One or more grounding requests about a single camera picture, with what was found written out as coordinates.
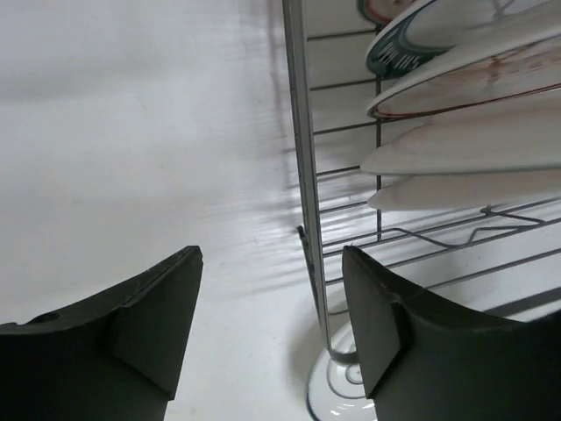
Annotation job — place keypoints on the green rimmed plate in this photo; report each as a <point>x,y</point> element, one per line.
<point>431,28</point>
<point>381,12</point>

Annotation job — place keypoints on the metal wire dish rack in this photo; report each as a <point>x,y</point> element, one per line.
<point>457,247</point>

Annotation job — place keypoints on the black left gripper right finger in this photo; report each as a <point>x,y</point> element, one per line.
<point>424,357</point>

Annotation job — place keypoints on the orange sunburst plate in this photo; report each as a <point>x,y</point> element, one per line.
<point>507,63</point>
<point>478,140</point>

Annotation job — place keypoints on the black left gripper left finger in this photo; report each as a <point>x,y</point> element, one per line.
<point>116,355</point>

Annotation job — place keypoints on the white plate with flower outline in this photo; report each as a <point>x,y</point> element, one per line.
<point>335,392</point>

